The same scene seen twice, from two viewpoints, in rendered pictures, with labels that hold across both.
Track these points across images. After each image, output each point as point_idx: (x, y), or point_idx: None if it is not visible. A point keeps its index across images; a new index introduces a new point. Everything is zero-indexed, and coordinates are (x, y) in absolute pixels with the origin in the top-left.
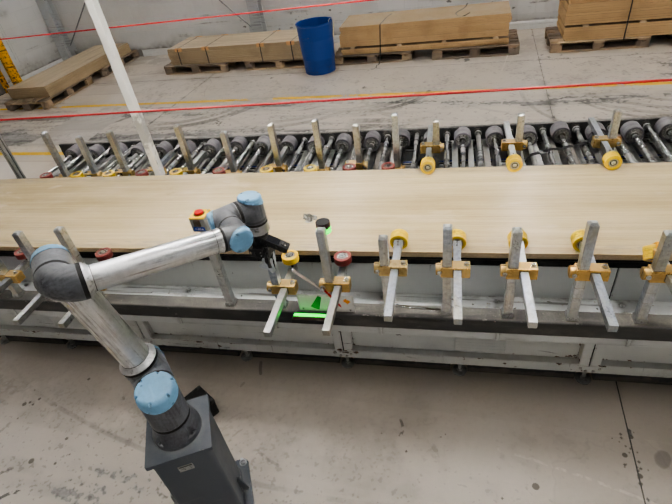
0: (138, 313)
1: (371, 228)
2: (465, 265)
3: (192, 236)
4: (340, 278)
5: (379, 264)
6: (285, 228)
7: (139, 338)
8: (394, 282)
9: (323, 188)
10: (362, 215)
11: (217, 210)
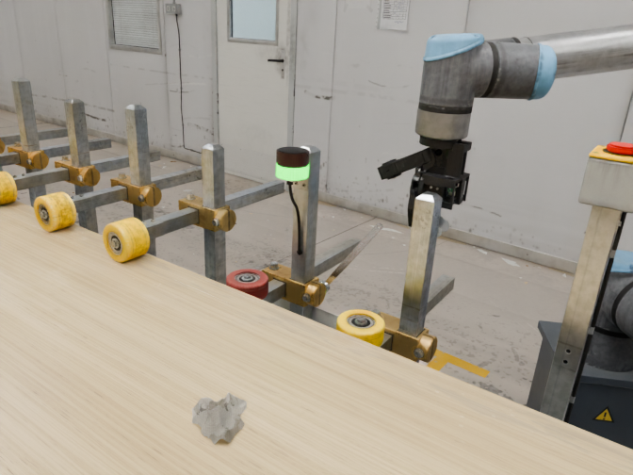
0: None
1: (114, 306)
2: (125, 176)
3: (559, 33)
4: (281, 272)
5: (223, 206)
6: (330, 415)
7: None
8: (231, 195)
9: None
10: (74, 349)
11: (527, 43)
